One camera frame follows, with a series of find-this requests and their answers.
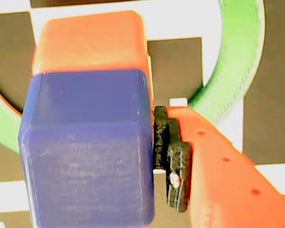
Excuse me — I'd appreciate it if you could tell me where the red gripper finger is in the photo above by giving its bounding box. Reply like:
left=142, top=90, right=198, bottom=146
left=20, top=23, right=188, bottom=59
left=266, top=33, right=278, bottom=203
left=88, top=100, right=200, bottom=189
left=153, top=105, right=285, bottom=228

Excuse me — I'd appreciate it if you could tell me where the blue cube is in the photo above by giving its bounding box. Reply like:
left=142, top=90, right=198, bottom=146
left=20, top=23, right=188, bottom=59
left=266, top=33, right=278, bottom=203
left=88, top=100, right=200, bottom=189
left=18, top=68, right=156, bottom=228

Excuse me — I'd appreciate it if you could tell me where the red cube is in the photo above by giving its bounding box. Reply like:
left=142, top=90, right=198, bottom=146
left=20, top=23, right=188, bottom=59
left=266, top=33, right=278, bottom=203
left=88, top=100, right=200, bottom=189
left=31, top=10, right=155, bottom=106

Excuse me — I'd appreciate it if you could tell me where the black white marker checkerboard mat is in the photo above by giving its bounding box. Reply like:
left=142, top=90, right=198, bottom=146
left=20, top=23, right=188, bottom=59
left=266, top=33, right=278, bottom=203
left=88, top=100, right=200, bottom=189
left=0, top=0, right=285, bottom=228

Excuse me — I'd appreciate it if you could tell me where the green ring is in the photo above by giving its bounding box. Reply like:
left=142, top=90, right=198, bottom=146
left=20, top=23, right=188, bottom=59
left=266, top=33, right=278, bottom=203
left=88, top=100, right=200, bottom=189
left=0, top=0, right=266, bottom=155

